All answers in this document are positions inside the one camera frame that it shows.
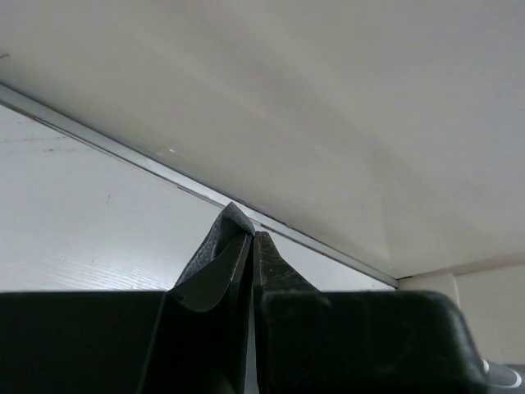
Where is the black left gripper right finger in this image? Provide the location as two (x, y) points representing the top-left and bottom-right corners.
(253, 231), (489, 393)

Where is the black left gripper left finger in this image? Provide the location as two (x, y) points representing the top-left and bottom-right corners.
(1, 233), (252, 393)

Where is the grey striped cloth placemat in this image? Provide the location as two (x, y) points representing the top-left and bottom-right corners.
(175, 203), (255, 286)

